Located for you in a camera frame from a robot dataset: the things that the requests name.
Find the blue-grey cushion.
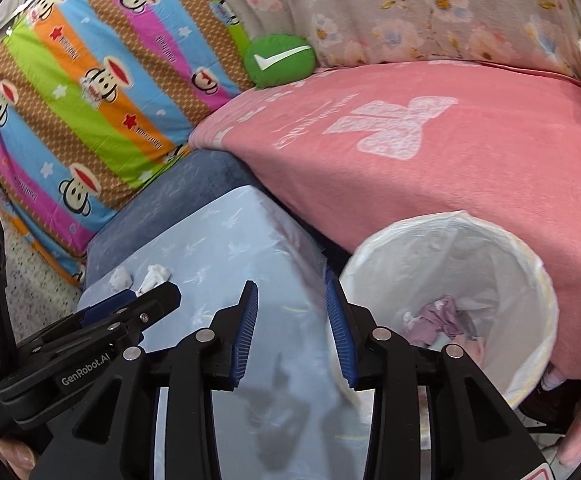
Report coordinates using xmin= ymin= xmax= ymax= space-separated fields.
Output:
xmin=85 ymin=150 xmax=271 ymax=286

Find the white waste bin with liner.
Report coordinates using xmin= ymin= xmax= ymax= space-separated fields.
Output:
xmin=337 ymin=210 xmax=558 ymax=411

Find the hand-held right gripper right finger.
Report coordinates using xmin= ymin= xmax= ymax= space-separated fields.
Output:
xmin=324 ymin=278 xmax=551 ymax=480

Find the person's left hand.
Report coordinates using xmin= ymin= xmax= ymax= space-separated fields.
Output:
xmin=0 ymin=437 xmax=38 ymax=480

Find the light blue printed table cover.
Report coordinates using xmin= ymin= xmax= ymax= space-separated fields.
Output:
xmin=78 ymin=185 xmax=371 ymax=480

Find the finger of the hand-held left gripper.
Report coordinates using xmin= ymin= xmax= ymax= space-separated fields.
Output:
xmin=83 ymin=281 xmax=181 ymax=343
xmin=13 ymin=289 xmax=138 ymax=348

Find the colourful monkey pillow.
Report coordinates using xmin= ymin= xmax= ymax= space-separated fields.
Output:
xmin=0 ymin=0 xmax=256 ymax=288

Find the pink blanket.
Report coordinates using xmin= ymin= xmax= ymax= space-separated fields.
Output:
xmin=190 ymin=60 xmax=581 ymax=466

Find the white tissue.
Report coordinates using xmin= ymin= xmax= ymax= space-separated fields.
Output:
xmin=110 ymin=266 xmax=136 ymax=291
xmin=138 ymin=262 xmax=174 ymax=293

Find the purple cloth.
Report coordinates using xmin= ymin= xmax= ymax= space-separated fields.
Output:
xmin=403 ymin=296 xmax=466 ymax=346

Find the grey floral blanket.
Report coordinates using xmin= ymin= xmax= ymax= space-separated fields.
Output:
xmin=210 ymin=0 xmax=581 ymax=81

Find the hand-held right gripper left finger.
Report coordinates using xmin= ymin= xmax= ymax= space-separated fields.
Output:
xmin=33 ymin=280 xmax=260 ymax=480

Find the green round check mark cushion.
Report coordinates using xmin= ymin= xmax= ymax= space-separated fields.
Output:
xmin=243 ymin=34 xmax=317 ymax=90

